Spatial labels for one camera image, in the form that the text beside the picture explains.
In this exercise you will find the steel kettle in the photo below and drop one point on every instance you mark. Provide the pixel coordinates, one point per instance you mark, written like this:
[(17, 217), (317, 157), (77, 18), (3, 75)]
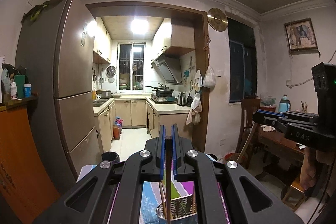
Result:
[(181, 99)]

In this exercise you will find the fridge sticker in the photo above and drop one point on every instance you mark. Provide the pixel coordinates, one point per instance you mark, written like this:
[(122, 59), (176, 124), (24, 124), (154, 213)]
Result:
[(84, 33)]

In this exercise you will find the brown kitchen doorway frame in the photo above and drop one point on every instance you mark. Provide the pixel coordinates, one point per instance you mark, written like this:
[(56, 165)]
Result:
[(202, 69)]

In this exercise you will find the wooden chair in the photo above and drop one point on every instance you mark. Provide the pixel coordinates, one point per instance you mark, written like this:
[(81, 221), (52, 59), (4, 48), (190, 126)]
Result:
[(249, 108)]

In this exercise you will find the bunch of chopsticks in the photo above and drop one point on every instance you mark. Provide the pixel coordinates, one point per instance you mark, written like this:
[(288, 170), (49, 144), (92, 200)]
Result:
[(162, 197)]

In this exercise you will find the hanging metal strainer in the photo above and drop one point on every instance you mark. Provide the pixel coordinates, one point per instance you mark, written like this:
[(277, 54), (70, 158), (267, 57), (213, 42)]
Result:
[(111, 71)]

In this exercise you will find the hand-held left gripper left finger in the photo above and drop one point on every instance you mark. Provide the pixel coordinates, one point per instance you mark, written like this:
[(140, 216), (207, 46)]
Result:
[(162, 155)]

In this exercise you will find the wooden stick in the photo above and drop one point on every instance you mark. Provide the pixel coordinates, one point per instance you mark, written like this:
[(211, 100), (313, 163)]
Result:
[(246, 140)]

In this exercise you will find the dark window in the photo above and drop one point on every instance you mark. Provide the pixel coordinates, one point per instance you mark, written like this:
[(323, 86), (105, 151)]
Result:
[(241, 61)]

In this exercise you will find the black wok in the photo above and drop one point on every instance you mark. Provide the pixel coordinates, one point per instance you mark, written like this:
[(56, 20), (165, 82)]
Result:
[(164, 89)]

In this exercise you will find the wooden chopstick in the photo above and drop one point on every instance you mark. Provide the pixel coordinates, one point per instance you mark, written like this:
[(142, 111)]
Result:
[(167, 174)]

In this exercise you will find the orange wooden cabinet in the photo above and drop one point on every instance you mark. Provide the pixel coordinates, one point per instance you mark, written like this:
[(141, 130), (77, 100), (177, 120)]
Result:
[(18, 148)]

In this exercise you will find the wooden stool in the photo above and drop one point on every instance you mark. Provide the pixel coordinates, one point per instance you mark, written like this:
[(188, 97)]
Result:
[(294, 192)]

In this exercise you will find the dark green cloth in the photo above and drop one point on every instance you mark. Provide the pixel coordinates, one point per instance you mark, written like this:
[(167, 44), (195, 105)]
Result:
[(36, 10)]

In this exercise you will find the black trash bin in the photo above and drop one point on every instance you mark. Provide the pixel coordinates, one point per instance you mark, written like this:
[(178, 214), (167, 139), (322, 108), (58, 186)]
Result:
[(110, 157)]

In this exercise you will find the white plastic bag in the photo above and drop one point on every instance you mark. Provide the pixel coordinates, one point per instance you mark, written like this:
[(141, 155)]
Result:
[(209, 78)]

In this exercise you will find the wooden dining table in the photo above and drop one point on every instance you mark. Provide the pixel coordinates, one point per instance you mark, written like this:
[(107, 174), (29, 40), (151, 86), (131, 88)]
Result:
[(278, 145)]

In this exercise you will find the barred kitchen window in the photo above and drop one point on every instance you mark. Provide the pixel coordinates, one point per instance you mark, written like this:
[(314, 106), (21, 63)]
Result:
[(131, 66)]

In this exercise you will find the steel range hood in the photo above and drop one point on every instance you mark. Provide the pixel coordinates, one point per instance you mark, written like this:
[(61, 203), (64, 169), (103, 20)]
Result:
[(168, 69)]

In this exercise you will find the grey refrigerator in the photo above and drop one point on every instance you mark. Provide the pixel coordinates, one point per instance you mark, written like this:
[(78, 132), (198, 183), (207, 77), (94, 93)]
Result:
[(73, 69)]

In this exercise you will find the kitchen ceiling light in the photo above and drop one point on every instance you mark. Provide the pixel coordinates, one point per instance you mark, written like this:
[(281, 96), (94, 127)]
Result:
[(140, 26)]

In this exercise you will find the gold wall clock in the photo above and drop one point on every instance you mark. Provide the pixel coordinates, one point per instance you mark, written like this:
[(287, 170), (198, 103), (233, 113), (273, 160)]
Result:
[(217, 19)]

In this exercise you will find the white medicine bottle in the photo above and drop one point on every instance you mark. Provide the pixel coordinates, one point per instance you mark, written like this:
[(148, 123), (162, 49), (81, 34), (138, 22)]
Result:
[(13, 91)]

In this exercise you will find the blue capped bottle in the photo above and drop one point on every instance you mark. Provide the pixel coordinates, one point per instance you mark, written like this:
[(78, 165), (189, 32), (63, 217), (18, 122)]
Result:
[(120, 123)]

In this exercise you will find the wall kitchen cabinet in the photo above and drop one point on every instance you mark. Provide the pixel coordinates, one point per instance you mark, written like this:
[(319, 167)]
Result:
[(101, 43), (181, 32)]

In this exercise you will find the framed picture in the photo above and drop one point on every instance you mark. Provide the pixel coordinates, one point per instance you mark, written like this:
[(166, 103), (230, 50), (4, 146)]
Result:
[(301, 35)]

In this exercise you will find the floral striped tablecloth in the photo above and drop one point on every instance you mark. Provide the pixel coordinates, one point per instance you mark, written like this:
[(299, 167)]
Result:
[(181, 187)]

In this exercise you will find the dark bag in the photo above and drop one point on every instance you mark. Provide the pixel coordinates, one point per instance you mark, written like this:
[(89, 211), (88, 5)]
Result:
[(14, 69)]

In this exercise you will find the orange basin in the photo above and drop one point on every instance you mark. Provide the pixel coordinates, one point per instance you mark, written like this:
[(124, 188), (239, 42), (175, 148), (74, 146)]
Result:
[(231, 157)]

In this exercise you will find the utensil cup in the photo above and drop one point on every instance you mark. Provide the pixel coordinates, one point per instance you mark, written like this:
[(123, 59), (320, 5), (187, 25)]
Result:
[(304, 108)]

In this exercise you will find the base kitchen cabinet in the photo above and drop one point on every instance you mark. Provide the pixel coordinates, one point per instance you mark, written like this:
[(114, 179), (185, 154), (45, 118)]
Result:
[(131, 113), (170, 119)]

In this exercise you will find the gas stove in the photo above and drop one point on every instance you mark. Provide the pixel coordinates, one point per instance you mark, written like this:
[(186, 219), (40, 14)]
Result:
[(162, 99)]

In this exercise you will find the person's right hand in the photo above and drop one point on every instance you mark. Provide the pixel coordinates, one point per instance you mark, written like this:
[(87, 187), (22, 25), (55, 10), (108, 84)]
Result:
[(309, 169)]

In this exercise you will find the perforated metal utensil holder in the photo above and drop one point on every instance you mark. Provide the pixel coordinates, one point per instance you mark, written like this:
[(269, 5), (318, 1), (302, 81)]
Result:
[(183, 213)]

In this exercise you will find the blue thermos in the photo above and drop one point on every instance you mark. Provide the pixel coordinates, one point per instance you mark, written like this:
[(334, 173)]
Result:
[(284, 104)]

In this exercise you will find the green box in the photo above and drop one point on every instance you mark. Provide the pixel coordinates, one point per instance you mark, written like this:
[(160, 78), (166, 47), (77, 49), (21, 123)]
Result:
[(20, 82)]

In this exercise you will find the blue white jar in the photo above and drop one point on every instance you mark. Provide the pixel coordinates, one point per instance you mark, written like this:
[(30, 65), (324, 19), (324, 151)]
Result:
[(27, 90)]

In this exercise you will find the hanging kitchen towel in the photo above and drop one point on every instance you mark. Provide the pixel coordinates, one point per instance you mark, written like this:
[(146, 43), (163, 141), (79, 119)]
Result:
[(194, 108)]

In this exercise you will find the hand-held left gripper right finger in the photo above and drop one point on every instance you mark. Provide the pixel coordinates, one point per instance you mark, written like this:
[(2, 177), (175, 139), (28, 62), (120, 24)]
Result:
[(174, 155)]

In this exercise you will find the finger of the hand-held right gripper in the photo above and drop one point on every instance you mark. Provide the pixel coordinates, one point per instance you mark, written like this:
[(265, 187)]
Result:
[(273, 112), (265, 119)]

